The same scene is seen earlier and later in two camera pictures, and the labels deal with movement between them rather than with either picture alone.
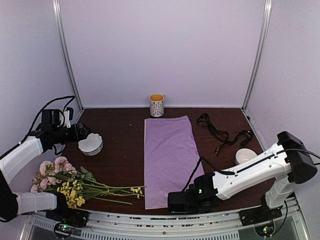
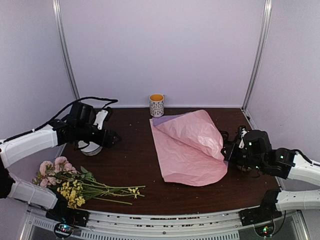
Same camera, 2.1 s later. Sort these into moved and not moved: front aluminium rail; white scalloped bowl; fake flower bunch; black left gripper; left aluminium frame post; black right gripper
Moved: black left gripper; black right gripper
Not moved: front aluminium rail; fake flower bunch; left aluminium frame post; white scalloped bowl
